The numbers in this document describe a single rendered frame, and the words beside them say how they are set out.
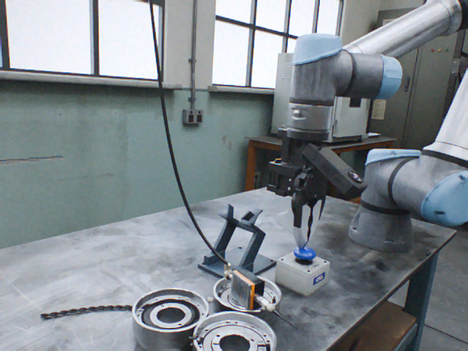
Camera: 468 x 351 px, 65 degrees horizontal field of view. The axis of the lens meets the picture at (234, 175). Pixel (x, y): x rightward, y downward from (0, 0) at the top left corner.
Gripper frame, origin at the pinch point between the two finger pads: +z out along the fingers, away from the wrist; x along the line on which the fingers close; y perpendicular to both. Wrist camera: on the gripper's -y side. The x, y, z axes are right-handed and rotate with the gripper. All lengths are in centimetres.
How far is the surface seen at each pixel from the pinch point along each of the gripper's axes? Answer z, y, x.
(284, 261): 3.6, 2.0, 3.0
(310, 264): 3.6, -1.8, 0.4
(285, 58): -51, 142, -183
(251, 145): 16, 149, -161
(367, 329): 33.0, -1.8, -33.9
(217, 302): 4.5, 1.5, 20.3
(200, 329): 4.7, -1.2, 25.9
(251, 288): 1.5, -2.4, 17.6
